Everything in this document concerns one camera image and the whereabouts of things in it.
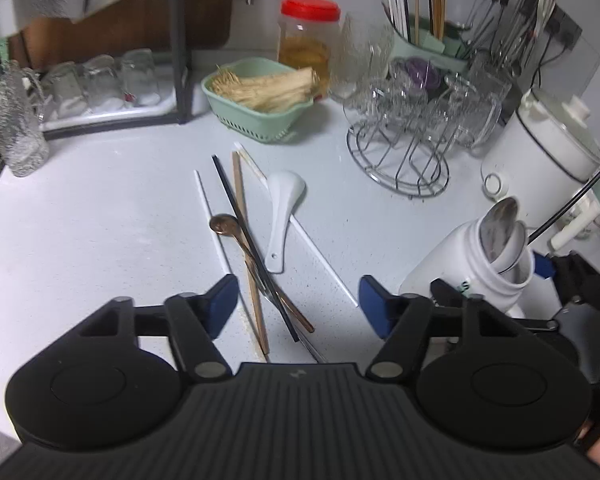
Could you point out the white patterned chopstick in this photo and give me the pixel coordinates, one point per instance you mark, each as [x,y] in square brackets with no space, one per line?
[259,174]

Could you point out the white ceramic soup spoon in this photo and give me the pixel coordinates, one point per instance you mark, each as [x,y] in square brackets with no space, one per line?
[285,189]

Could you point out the green plastic basket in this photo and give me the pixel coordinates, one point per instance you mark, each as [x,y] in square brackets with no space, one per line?
[265,128]

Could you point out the wooden cutting board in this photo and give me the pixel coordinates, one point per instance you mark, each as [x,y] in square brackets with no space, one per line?
[126,25]

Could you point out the green chopstick holder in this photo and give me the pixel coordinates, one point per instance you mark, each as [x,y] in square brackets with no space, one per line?
[443,53]

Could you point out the purple glass lid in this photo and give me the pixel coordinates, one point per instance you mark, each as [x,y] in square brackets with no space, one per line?
[423,74]

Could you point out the black chopstick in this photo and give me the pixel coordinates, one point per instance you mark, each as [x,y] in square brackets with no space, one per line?
[264,276]
[564,208]

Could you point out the upturned drinking glass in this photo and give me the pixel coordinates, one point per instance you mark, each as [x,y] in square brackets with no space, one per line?
[68,94]
[139,78]
[103,87]

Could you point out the black metal shelf rack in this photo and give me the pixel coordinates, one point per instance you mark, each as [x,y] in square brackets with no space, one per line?
[182,86]

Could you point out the white ceramic utensil jar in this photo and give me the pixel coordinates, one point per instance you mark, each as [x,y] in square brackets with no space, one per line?
[459,260]

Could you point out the white electric cooking pot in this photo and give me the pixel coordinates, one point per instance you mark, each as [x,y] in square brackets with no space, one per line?
[542,157]

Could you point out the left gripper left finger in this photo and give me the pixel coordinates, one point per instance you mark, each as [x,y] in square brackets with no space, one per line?
[191,323]

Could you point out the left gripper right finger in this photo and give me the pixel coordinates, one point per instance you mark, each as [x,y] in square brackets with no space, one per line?
[407,323]

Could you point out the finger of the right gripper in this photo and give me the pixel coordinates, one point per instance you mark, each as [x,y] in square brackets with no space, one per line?
[543,265]

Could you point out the wall power socket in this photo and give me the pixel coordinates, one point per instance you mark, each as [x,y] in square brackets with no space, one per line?
[562,28]

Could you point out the clear textured glass cup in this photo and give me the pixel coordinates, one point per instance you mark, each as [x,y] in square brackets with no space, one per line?
[362,53]

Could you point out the wire glass drying rack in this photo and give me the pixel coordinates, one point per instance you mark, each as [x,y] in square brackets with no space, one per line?
[402,138]

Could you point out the hanging kitchen utensils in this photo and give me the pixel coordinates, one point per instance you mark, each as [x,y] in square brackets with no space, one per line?
[507,31]

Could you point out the wooden chopstick on counter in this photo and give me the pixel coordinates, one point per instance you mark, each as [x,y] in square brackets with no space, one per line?
[254,289]

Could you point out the textured glass pitcher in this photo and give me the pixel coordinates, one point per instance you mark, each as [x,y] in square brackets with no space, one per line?
[22,144]

